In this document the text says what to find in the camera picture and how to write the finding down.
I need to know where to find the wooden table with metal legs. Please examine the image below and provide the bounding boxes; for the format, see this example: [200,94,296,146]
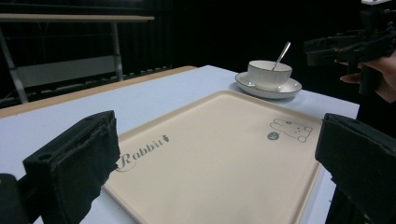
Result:
[0,12,155,105]

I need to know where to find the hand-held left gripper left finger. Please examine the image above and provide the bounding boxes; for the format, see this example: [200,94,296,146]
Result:
[22,109,121,224]

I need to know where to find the metal spoon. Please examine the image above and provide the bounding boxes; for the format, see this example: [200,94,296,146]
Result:
[271,41,291,72]

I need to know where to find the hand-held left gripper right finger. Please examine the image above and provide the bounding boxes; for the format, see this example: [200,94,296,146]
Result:
[315,112,396,224]

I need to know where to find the white plate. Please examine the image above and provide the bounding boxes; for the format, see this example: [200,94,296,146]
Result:
[234,71,303,100]

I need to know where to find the white cup with rim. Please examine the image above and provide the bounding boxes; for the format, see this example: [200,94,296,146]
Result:
[247,60,293,92]

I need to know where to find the beige plastic tray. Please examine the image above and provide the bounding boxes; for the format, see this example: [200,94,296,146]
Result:
[103,90,323,224]

